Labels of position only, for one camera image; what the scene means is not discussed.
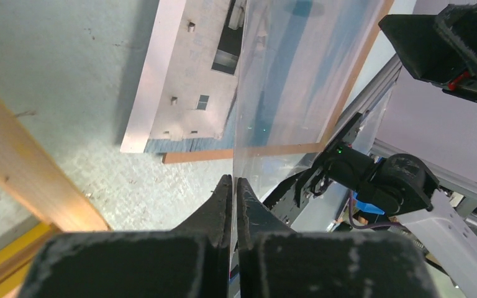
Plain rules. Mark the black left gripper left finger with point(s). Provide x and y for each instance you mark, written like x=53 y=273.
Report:
x=191 y=260

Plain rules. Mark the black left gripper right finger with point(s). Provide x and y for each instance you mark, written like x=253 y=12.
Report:
x=276 y=261

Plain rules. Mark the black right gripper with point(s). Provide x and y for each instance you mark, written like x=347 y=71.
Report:
x=435 y=49

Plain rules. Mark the clear transparent plastic sheet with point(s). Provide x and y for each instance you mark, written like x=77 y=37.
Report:
x=296 y=82

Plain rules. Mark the orange wooden picture frame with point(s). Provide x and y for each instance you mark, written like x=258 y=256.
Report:
x=30 y=176

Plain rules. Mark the building and sky photo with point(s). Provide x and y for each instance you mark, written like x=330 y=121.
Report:
x=186 y=93

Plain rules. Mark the aluminium rail front frame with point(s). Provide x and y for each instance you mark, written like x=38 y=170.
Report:
x=438 y=128

